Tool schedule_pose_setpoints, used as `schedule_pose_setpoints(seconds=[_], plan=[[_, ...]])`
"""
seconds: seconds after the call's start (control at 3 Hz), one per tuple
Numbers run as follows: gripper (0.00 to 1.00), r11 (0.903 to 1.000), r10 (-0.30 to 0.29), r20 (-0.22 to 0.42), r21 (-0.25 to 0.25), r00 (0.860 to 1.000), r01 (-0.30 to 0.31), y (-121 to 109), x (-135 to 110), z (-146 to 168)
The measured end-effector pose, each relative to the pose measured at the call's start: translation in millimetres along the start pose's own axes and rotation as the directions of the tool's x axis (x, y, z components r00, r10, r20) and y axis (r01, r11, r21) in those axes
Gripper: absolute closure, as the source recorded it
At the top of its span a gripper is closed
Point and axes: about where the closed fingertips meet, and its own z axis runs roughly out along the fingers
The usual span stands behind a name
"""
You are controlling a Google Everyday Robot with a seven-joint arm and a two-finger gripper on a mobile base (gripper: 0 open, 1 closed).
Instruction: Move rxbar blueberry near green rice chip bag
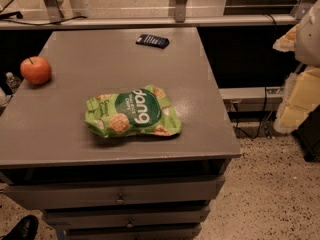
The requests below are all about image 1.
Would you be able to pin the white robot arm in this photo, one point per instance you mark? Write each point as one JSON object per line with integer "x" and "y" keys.
{"x": 307, "y": 43}

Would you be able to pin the top grey drawer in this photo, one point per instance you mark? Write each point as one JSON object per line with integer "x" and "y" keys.
{"x": 126, "y": 192}

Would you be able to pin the red apple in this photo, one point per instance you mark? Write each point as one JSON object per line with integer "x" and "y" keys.
{"x": 36, "y": 70}

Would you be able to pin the bottom grey drawer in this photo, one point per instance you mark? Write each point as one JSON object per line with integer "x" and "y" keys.
{"x": 154, "y": 232}

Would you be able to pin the green rice chip bag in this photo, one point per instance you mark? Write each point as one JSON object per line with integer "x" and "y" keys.
{"x": 144, "y": 111}

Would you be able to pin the clear plastic water bottle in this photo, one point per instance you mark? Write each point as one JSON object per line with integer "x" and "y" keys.
{"x": 13, "y": 81}

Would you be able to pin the grey drawer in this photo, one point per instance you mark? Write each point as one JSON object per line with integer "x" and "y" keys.
{"x": 110, "y": 218}
{"x": 126, "y": 192}
{"x": 154, "y": 232}

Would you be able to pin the metal frame rail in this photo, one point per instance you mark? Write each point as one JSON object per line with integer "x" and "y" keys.
{"x": 136, "y": 23}

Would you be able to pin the dark blue rxbar wrapper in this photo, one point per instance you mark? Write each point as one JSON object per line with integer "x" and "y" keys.
{"x": 152, "y": 41}

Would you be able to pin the black shoe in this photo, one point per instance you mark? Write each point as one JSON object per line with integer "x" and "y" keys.
{"x": 26, "y": 229}

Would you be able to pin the middle grey drawer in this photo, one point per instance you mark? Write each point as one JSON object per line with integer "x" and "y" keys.
{"x": 110, "y": 218}

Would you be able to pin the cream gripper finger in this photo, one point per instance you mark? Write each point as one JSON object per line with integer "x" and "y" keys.
{"x": 286, "y": 43}
{"x": 301, "y": 96}

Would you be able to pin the grey drawer cabinet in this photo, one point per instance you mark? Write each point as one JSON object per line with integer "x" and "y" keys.
{"x": 126, "y": 142}

